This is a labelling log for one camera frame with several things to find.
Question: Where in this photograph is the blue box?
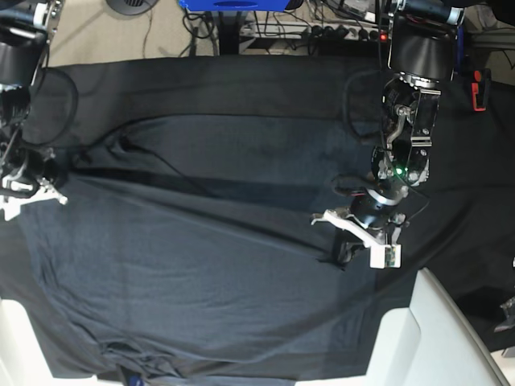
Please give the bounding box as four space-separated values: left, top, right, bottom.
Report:
178 0 289 12

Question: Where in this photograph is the white bin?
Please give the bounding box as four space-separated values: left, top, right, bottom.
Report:
364 269 509 386
0 297 100 386

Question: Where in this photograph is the red clamp on table edge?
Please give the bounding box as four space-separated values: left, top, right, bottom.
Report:
470 68 492 112

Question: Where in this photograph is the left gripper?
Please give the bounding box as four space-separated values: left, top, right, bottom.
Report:
332 192 407 270

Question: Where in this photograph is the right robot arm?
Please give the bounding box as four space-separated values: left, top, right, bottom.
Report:
1 1 65 203

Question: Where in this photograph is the black table cloth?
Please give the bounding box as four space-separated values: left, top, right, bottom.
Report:
0 55 515 381

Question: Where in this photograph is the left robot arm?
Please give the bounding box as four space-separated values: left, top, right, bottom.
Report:
322 1 465 269

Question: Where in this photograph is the round black floor base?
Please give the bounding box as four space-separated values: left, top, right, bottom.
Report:
105 0 158 16

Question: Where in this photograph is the white camera on left wrist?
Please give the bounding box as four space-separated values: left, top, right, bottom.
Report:
369 244 402 269

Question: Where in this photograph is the black power strip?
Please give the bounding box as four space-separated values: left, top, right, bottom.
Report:
307 24 389 43

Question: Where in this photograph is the dark grey T-shirt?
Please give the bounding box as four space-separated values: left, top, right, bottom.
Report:
19 115 378 385

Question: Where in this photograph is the white bin left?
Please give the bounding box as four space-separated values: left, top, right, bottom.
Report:
0 297 100 386

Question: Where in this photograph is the white bin right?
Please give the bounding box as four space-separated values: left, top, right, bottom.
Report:
364 269 509 386

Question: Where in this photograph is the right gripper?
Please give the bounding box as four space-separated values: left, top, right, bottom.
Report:
1 146 67 201

